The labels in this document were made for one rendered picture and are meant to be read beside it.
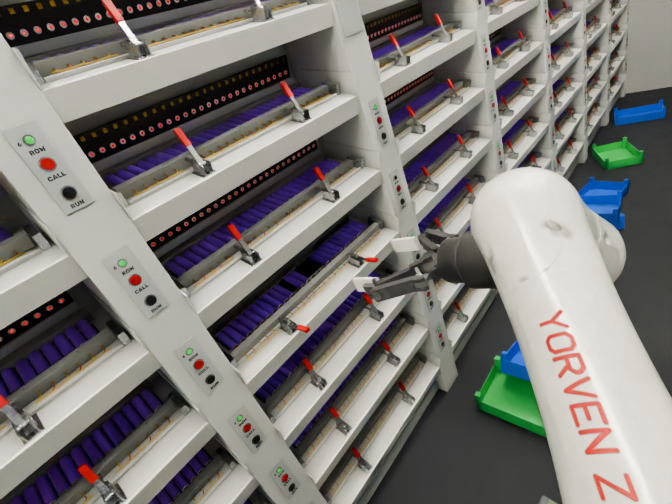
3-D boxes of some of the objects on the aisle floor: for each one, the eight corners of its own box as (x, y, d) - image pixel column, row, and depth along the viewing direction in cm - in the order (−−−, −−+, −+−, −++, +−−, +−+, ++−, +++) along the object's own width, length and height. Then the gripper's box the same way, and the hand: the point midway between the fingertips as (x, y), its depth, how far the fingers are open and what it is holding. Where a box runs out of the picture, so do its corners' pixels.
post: (518, 272, 187) (453, -239, 102) (512, 284, 182) (438, -245, 97) (480, 267, 201) (395, -187, 116) (473, 277, 196) (379, -190, 111)
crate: (588, 398, 124) (587, 382, 120) (571, 449, 113) (570, 433, 109) (498, 368, 145) (495, 354, 141) (477, 409, 134) (473, 395, 130)
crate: (529, 336, 153) (529, 319, 150) (586, 351, 138) (587, 332, 136) (500, 372, 133) (500, 352, 131) (563, 393, 119) (564, 371, 116)
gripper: (442, 330, 52) (346, 318, 69) (506, 236, 66) (413, 245, 83) (421, 289, 50) (327, 287, 67) (492, 200, 63) (399, 217, 80)
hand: (378, 264), depth 74 cm, fingers open, 13 cm apart
